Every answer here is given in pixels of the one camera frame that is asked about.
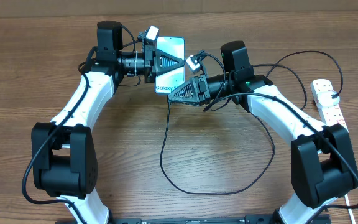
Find Samsung Galaxy smartphone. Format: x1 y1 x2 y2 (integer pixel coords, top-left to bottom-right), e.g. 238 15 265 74
154 37 185 94

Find black USB charging cable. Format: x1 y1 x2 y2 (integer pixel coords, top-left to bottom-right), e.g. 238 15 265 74
159 50 344 196

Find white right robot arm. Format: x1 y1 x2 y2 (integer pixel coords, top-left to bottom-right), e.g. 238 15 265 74
168 40 358 223

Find white charger plug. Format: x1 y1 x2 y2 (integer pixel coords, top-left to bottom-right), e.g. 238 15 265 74
315 91 340 108

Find white power strip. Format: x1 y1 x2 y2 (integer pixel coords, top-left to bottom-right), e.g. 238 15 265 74
310 79 348 129

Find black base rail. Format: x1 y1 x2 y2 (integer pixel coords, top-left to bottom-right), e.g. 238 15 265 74
54 213 332 224

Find white power strip cord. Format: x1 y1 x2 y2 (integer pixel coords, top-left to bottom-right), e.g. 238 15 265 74
344 192 357 224

